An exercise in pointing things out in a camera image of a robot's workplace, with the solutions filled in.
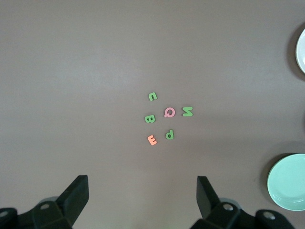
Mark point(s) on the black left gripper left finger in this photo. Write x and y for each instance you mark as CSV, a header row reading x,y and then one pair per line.
x,y
59,212

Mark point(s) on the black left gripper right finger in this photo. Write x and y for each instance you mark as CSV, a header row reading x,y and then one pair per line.
x,y
214,214

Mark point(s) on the green foam letter P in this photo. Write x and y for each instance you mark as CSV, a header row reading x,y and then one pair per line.
x,y
173,133

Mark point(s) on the green foam letter N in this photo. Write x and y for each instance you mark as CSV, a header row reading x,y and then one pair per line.
x,y
187,111

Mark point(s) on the green foam letter B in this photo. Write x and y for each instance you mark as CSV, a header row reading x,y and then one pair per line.
x,y
146,119

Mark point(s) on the green foam letter C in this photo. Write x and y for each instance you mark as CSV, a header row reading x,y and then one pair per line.
x,y
152,99

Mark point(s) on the green plate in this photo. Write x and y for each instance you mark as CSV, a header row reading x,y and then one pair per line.
x,y
288,183

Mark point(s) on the orange foam letter E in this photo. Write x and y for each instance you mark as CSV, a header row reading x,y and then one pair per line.
x,y
149,138

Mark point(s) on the beige plate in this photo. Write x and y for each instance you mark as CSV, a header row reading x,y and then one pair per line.
x,y
301,51

